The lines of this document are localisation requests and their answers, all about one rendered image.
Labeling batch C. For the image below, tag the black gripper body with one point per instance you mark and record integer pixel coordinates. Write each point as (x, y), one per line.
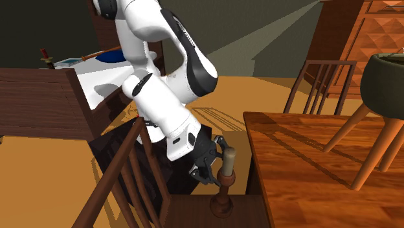
(204, 150)

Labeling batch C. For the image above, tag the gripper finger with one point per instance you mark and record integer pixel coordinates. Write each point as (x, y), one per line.
(222, 142)
(205, 176)

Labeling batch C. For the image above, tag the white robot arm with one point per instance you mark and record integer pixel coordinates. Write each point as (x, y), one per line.
(157, 104)

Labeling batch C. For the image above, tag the brown candlestick with beige candle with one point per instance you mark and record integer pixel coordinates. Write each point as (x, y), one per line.
(224, 180)

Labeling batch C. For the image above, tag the dark robot stand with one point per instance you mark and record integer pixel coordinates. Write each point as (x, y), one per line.
(180, 180)

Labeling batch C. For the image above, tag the brown wooden spindle chair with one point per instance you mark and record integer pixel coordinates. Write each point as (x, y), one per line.
(195, 213)

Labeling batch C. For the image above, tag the orange-brown wooden table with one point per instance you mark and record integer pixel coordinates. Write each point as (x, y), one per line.
(315, 195)

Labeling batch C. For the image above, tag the blue oval cushion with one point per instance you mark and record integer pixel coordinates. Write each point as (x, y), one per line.
(110, 56)

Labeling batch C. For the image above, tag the dark slatted chair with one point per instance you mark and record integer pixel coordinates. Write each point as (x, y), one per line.
(331, 62)

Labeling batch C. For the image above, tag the pale blue flat book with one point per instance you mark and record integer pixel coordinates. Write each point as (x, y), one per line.
(68, 62)

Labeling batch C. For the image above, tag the dark green stool, wooden legs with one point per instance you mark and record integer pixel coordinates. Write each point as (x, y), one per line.
(382, 88)

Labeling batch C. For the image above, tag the brown bed with white sheet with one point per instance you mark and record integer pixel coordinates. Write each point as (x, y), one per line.
(31, 104)

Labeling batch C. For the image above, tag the red and gold sword hilt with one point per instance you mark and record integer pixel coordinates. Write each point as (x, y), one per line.
(47, 60)

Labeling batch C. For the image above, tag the wooden cabinet with diamond pattern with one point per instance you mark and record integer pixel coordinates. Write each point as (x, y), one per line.
(372, 34)

